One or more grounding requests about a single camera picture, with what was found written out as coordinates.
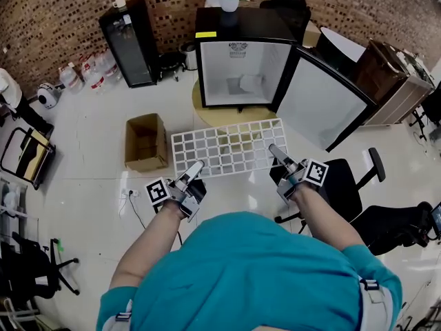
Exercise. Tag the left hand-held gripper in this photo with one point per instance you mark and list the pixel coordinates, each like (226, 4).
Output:
(186, 195)

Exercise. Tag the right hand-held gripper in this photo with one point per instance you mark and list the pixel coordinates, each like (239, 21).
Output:
(315, 172)

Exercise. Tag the white wire shelf rack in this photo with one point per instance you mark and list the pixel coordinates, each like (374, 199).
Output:
(237, 172)

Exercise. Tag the black mini fridge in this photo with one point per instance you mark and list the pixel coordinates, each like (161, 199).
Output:
(268, 22)

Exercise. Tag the person's right forearm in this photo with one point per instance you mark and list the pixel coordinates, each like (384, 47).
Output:
(324, 216)

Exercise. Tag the person's left forearm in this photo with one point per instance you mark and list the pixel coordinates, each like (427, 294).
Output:
(148, 247)

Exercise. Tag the open cardboard box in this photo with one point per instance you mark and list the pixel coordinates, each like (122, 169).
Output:
(151, 160)

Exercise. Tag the round wooden table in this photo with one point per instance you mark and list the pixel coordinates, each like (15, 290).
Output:
(213, 117)

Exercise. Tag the white power strip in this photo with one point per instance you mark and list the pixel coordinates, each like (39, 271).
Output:
(131, 193)

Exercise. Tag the black armrest office chair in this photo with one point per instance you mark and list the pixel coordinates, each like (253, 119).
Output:
(341, 188)

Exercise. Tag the white crumpled paper sheet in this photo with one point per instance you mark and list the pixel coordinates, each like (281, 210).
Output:
(251, 83)

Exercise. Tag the black round stool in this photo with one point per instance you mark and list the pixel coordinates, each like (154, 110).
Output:
(170, 64)

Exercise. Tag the person's teal shirt torso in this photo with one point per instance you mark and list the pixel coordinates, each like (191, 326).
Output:
(248, 271)

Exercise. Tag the silver trash can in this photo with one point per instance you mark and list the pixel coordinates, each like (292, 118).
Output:
(189, 57)

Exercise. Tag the black mesh office chair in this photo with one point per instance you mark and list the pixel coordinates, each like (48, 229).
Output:
(389, 226)

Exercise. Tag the wooden cabinet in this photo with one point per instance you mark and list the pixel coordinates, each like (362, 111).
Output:
(396, 98)

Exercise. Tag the closed cardboard carton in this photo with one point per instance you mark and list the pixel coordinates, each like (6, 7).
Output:
(311, 33)

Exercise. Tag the white round side table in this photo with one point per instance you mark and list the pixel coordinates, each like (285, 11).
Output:
(341, 43)

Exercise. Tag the cluster of large water bottles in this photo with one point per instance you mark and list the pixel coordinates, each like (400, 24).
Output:
(93, 76)

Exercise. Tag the black glass-door cooler cabinet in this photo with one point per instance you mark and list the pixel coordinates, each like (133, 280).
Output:
(131, 47)

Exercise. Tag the black high-back office chair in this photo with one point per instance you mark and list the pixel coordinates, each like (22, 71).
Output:
(289, 9)

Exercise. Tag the black swivel chair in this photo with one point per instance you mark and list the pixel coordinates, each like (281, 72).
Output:
(432, 105)

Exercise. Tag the black cart with yellow boards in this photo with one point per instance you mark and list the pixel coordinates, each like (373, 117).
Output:
(32, 150)

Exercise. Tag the small white round appliance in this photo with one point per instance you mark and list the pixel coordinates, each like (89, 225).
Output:
(47, 97)

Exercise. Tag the black tablet screen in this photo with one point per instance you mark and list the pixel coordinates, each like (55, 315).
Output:
(437, 217)

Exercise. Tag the white mug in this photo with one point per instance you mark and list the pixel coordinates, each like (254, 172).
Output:
(120, 3)

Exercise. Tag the black star-base office chair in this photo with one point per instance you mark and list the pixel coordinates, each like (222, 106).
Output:
(27, 271)

